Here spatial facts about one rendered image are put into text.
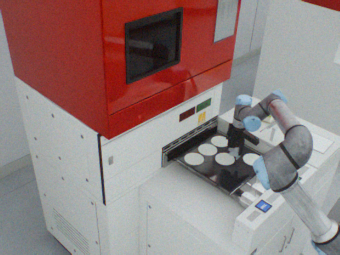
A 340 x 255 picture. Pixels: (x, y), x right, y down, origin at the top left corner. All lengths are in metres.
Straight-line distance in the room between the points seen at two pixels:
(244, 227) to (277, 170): 0.35
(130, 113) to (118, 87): 0.15
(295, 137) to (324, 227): 0.38
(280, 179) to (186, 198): 0.62
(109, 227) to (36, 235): 1.02
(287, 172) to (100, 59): 0.77
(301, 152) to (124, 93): 0.69
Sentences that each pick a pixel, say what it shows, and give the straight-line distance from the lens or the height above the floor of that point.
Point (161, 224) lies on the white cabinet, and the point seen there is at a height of 0.67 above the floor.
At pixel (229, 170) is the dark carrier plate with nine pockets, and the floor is 0.90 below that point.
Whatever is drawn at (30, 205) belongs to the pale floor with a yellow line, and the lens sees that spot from 3.16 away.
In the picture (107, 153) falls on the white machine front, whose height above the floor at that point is 1.12.
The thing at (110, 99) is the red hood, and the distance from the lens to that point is 1.50.
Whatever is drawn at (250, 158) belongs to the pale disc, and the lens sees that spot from 2.09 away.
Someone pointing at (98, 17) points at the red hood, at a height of 1.72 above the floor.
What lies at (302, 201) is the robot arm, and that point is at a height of 1.16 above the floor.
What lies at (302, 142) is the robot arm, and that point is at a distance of 1.44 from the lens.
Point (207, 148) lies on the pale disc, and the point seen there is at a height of 0.90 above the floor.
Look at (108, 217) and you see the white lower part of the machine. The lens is 1.95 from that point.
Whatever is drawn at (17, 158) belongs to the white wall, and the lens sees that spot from 3.44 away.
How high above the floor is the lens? 2.17
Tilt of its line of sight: 37 degrees down
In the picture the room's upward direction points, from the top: 4 degrees clockwise
